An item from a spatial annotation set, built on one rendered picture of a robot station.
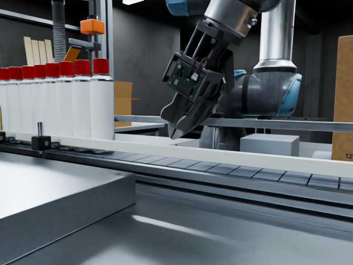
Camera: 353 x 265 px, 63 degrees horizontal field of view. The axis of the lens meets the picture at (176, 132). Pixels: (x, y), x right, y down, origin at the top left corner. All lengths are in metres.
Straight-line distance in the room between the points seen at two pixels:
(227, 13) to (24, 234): 0.38
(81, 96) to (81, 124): 0.06
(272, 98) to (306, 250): 0.51
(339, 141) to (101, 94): 0.50
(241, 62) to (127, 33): 3.29
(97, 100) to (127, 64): 5.24
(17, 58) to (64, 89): 5.02
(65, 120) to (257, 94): 0.49
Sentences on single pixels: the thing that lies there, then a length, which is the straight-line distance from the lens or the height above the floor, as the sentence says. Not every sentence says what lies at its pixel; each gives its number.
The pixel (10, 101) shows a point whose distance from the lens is 0.89.
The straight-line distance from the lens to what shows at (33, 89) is 0.81.
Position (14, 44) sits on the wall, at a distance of 5.74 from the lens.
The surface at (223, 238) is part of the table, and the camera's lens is 0.38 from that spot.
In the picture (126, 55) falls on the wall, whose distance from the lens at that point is 5.87.
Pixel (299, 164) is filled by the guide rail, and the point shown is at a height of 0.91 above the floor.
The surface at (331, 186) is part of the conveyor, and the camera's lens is 0.45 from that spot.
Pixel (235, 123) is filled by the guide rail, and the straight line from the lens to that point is 0.53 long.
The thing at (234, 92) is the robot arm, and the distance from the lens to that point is 0.83.
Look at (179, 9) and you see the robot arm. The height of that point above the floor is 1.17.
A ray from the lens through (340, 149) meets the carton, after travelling 0.67.
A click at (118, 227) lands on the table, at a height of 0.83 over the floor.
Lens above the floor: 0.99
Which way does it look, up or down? 6 degrees down
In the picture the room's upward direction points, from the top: straight up
